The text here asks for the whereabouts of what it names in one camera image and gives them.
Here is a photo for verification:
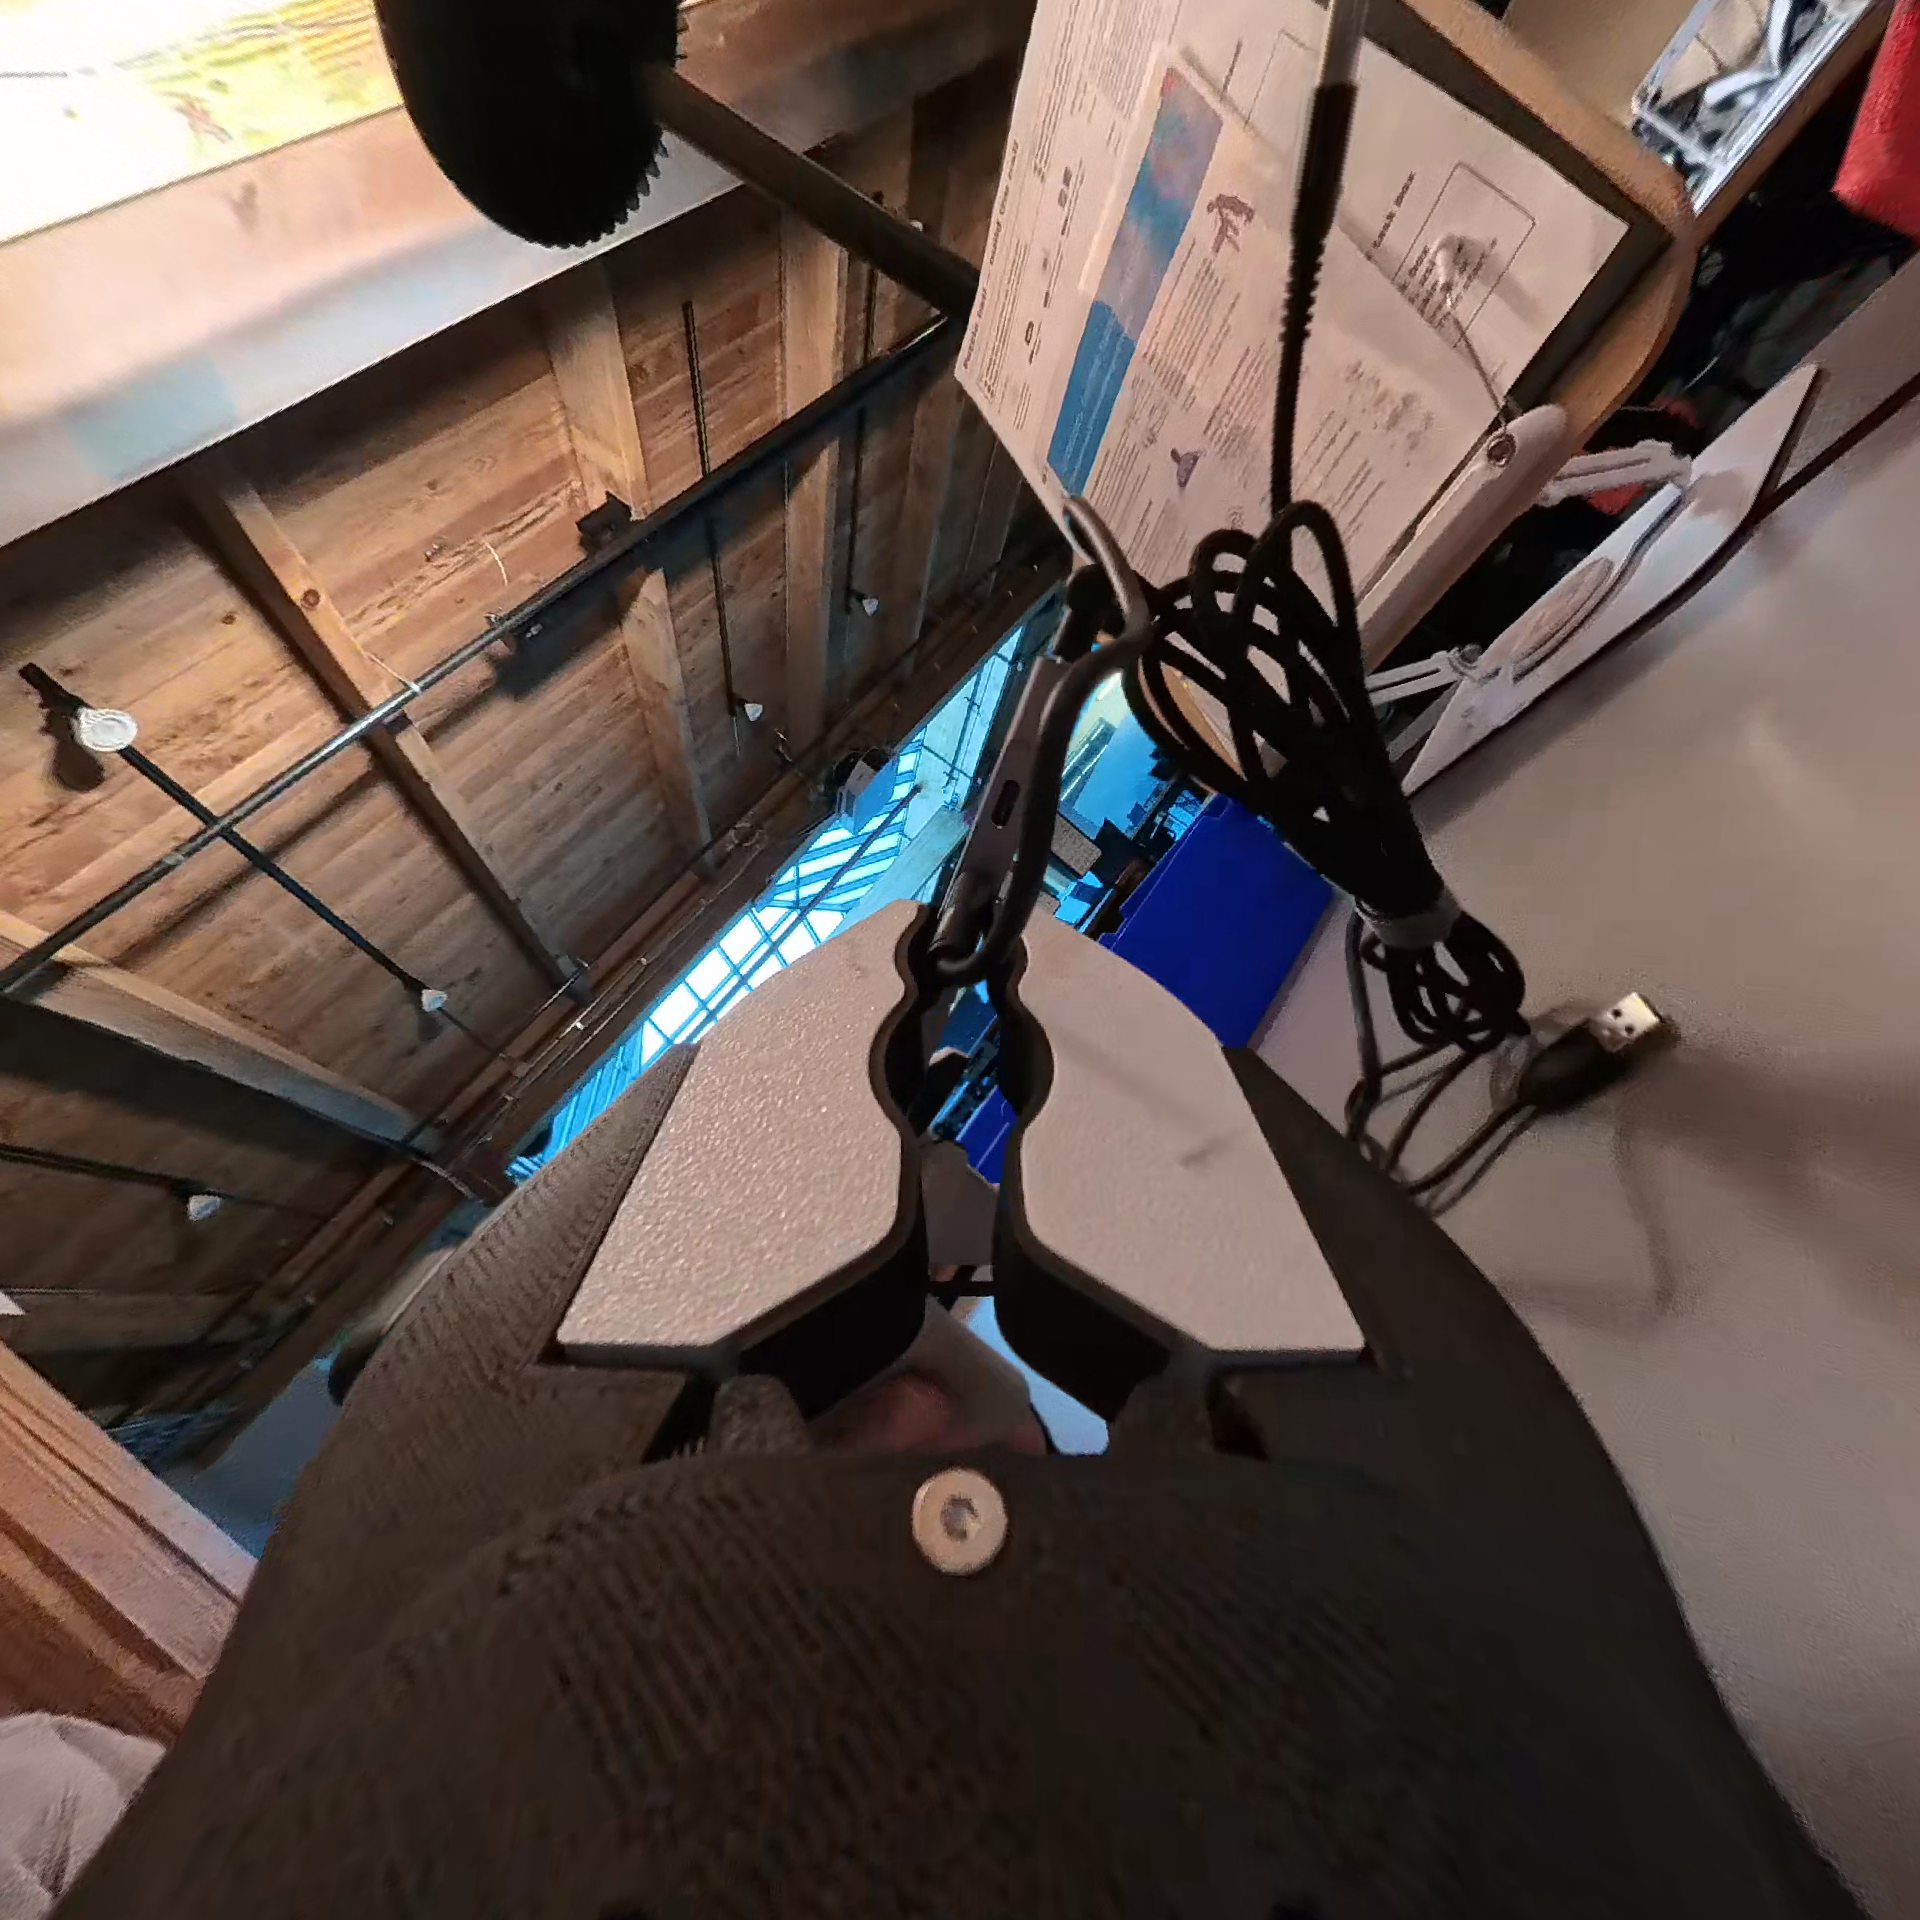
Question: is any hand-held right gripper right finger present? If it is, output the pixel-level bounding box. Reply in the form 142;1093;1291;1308
993;918;1374;1424

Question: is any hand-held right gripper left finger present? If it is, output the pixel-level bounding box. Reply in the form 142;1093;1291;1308
555;901;933;1419

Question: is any black braided usb cable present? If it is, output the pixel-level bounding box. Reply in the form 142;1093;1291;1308
1124;0;1537;1058

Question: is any grey usb hub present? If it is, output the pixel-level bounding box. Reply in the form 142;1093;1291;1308
929;637;1088;984

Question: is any black hub cable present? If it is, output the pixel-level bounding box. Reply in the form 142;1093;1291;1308
1050;495;1163;693

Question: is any blue storage bin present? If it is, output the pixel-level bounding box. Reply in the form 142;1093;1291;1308
1101;795;1338;1051

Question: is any white instruction sheet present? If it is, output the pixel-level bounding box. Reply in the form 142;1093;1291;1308
1259;29;1637;639

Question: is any leaflet with blue picture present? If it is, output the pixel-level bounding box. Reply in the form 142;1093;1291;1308
955;0;1322;548

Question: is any black disc on pole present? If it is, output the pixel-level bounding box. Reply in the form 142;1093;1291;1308
373;0;985;320

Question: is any wooden display board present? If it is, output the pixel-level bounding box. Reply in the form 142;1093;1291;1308
1320;0;1706;495

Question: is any clear plastic box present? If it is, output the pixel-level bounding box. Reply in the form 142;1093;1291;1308
1632;0;1896;207

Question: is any thin black cable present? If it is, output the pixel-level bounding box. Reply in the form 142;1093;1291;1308
1341;990;1681;1203

